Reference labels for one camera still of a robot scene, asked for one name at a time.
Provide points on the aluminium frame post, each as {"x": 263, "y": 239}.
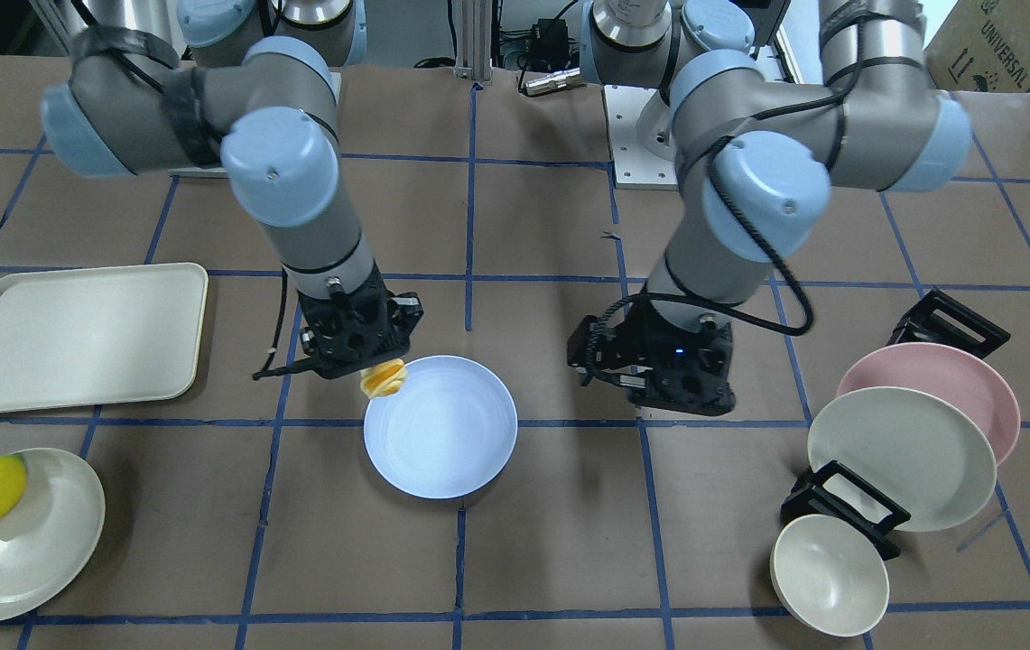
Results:
{"x": 475, "y": 24}

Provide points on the striped bread roll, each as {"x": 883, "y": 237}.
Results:
{"x": 386, "y": 378}

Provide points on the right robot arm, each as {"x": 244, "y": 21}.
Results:
{"x": 262, "y": 103}

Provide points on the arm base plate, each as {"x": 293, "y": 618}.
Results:
{"x": 638, "y": 127}

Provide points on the cardboard box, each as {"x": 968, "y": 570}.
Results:
{"x": 982, "y": 46}

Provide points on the pink plate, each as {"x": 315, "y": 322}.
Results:
{"x": 968, "y": 383}

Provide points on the black power adapter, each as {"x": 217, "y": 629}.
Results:
{"x": 550, "y": 38}

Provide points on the white shallow bowl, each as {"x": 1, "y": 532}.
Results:
{"x": 52, "y": 532}

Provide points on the black dish rack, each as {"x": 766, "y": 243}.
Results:
{"x": 835, "y": 490}

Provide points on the cream bowl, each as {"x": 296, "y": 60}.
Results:
{"x": 829, "y": 577}

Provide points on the cream plate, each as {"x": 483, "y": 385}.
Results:
{"x": 922, "y": 452}

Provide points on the white rectangular tray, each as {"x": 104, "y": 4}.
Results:
{"x": 108, "y": 335}

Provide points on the blue plate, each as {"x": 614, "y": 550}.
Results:
{"x": 447, "y": 432}

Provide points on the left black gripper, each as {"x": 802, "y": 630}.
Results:
{"x": 632, "y": 340}

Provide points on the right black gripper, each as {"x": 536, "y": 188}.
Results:
{"x": 407, "y": 316}

